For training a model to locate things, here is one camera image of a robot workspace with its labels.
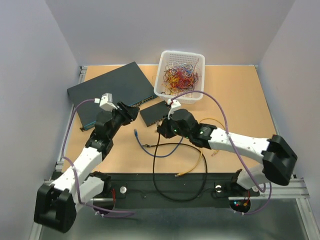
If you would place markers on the small black network switch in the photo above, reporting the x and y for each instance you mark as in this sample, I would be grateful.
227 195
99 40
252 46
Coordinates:
152 114

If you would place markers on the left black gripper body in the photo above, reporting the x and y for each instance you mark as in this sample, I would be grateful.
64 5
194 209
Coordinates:
118 119

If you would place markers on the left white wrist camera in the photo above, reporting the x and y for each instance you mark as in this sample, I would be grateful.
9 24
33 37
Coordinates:
106 102

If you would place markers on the large dark network switch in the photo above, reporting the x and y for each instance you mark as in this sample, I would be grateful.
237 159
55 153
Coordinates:
127 84

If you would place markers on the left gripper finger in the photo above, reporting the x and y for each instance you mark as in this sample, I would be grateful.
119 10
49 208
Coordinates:
125 108
130 114

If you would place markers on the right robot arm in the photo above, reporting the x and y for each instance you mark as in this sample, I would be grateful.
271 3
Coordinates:
276 159

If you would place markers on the aluminium frame rail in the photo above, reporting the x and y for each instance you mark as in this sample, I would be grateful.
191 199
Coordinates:
297 189

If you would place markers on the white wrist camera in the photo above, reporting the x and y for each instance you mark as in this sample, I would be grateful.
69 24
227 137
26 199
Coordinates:
106 102
173 105

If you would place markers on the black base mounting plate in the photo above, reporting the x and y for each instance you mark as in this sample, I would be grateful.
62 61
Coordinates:
171 192

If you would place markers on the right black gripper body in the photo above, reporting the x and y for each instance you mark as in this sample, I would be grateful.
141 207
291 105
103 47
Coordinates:
171 129

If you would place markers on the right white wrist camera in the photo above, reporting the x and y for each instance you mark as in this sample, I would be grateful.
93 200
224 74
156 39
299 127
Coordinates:
173 105

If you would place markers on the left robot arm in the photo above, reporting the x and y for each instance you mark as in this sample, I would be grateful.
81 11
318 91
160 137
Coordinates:
58 203

